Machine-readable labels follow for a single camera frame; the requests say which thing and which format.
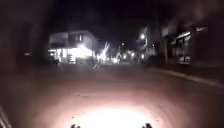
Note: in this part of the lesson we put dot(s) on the dark asphalt road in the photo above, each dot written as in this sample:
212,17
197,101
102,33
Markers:
110,90

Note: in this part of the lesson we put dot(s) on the street lamp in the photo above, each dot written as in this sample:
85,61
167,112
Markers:
142,36

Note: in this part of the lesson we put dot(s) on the lit pale building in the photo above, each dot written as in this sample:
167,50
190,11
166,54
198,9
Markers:
71,46

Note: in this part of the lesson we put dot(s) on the robot's own part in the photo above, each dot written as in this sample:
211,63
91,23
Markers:
74,126
146,126

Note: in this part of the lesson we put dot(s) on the pale kerb pavement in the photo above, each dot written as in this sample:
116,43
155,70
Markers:
196,77

